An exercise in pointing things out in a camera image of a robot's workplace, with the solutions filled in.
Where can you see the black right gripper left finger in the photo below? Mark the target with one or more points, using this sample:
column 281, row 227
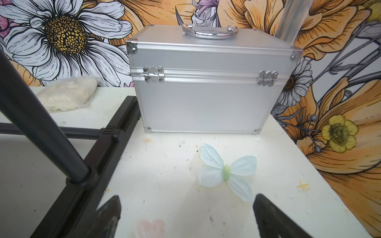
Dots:
column 107, row 218

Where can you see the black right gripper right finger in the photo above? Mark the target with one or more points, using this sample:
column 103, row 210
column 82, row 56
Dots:
column 274, row 223

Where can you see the black clothes rack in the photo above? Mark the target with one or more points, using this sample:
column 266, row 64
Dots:
column 86, row 178

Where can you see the floral table mat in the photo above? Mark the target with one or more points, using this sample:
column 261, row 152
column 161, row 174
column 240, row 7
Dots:
column 218, row 172

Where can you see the clear plastic bag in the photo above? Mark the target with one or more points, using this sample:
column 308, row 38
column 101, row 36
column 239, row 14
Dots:
column 68, row 94

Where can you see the silver aluminium case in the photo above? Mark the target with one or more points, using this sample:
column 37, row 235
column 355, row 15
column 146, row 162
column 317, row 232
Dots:
column 208, row 79

